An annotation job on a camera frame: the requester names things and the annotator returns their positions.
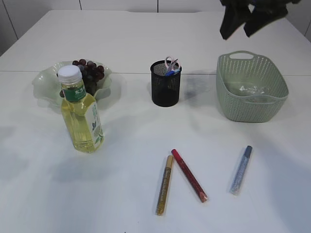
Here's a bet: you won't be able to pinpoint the gold glitter pen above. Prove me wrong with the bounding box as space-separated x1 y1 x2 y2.
156 155 173 216

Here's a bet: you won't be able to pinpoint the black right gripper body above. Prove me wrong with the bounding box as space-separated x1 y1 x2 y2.
220 0 301 18

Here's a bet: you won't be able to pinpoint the blue safety scissors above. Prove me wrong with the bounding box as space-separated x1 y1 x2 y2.
165 59 182 77

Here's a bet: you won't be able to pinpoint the silver glitter pen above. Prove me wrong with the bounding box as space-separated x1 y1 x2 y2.
229 146 253 195

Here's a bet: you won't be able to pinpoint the green wavy glass bowl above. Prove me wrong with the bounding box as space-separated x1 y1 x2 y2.
32 61 112 108

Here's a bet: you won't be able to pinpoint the green plastic woven basket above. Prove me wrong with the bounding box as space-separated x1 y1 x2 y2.
216 52 289 123

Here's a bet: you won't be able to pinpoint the purple artificial grape bunch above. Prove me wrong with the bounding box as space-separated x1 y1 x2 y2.
56 59 106 101

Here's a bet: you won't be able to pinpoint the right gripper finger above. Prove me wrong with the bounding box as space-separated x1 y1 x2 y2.
220 4 251 40
244 9 284 37

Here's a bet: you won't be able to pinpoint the clear plastic sheet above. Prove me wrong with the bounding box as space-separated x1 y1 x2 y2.
239 85 267 96

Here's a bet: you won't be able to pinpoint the yellow tea plastic bottle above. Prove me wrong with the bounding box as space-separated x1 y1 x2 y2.
57 65 104 153

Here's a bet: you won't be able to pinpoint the red glitter pen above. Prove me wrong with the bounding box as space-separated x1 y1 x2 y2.
171 149 208 203

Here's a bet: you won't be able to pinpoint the black mesh pen holder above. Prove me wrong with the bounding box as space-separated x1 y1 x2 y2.
150 60 182 107

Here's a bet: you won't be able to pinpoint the pink safety scissors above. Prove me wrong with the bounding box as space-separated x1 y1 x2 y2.
164 56 179 73

